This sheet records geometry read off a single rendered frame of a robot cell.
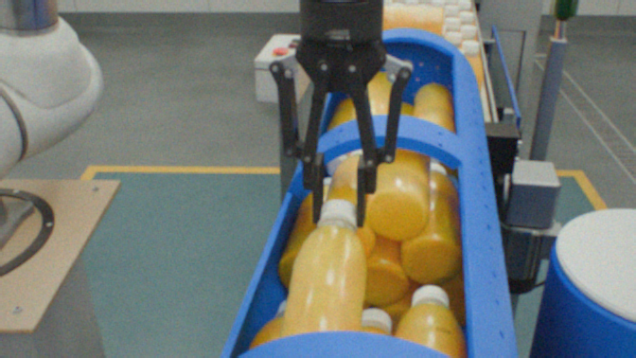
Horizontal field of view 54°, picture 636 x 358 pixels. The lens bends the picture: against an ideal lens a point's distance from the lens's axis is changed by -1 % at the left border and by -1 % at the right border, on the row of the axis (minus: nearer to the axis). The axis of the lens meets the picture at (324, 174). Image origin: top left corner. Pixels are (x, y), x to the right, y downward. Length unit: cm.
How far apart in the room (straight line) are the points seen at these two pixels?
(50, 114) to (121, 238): 183
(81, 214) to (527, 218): 97
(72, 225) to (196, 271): 156
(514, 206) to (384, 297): 76
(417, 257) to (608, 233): 36
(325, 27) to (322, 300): 24
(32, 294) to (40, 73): 33
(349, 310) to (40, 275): 53
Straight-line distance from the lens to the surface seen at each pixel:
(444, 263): 78
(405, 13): 152
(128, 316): 246
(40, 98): 106
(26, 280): 98
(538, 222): 155
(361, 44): 58
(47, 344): 110
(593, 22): 596
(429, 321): 63
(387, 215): 74
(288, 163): 162
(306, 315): 58
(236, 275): 256
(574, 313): 93
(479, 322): 56
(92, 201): 113
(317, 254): 61
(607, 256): 97
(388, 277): 79
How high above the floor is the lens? 156
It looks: 29 degrees down
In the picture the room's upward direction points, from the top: straight up
